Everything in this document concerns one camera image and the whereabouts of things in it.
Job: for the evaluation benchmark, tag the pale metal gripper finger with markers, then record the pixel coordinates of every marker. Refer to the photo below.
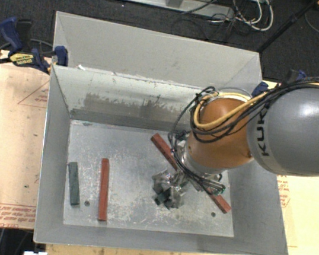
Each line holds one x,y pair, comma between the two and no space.
160,181
179,197

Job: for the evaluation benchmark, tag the dark green block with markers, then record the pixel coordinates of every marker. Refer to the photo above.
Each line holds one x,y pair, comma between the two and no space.
163,198
73,184

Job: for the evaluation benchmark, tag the red-brown flat block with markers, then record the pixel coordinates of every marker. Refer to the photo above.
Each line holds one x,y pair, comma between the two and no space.
104,190
162,148

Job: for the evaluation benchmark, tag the grey metal bin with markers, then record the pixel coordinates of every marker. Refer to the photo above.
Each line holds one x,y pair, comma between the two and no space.
130,161

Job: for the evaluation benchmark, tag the brown cardboard board red print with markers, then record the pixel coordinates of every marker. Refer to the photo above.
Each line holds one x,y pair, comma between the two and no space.
13,142

